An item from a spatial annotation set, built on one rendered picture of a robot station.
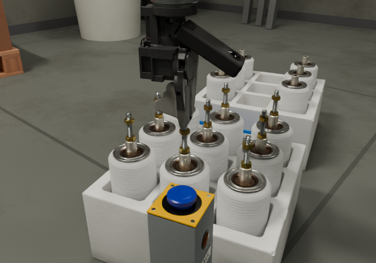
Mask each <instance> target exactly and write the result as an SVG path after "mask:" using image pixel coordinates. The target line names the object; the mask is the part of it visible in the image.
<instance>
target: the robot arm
mask: <svg viewBox="0 0 376 263"><path fill-rule="evenodd" d="M198 1H199V0H151V2H153V3H154V4H148V5H146V6H142V7H140V15H141V16H145V30H146V37H145V38H143V39H142V40H141V43H140V47H138V51H139V69H140V78H142V79H151V81H153V82H163V81H165V80H169V81H173V82H170V83H169V84H168V85H167V87H166V91H164V93H163V97H161V98H159V99H157V100H155V103H154V106H155V108H156V110H158V111H159V112H162V113H164V114H167V115H170V116H173V117H175V118H177V119H178V124H179V126H180V129H181V130H185V128H186V127H187V125H188V124H189V122H190V121H191V119H192V115H193V111H194V105H195V96H196V88H197V82H198V64H199V55H200V56H201V57H203V58H204V59H206V60H207V61H209V62H210V63H211V64H213V65H214V66H216V67H217V68H219V69H220V70H221V71H223V72H224V73H226V74H227V75H229V76H230V77H232V78H234V77H236V76H237V75H238V73H239V72H240V71H241V69H242V67H243V65H244V62H245V58H244V57H243V56H242V55H240V54H239V53H238V52H236V51H235V50H233V49H232V48H230V47H229V46H228V45H226V44H225V43H223V42H221V41H220V40H219V39H217V38H216V37H214V36H213V35H212V34H210V33H208V32H207V31H205V30H204V29H203V28H201V27H200V26H198V25H197V24H196V23H194V22H192V21H191V20H187V21H186V18H185V16H192V15H196V14H197V13H198V4H196V3H197V2H198ZM171 19H172V21H171ZM145 39H146V41H144V40H145ZM142 41H143V42H142ZM146 46H148V47H146Z"/></svg>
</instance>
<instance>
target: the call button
mask: <svg viewBox="0 0 376 263"><path fill-rule="evenodd" d="M196 200H197V193H196V191H195V190H194V189H193V188H192V187H189V186H186V185H178V186H174V187H172V188H170V189H169V190H168V192H167V201H168V203H169V204H170V205H171V206H172V207H173V208H175V209H179V210H185V209H188V208H190V207H192V205H193V204H194V203H195V202H196Z"/></svg>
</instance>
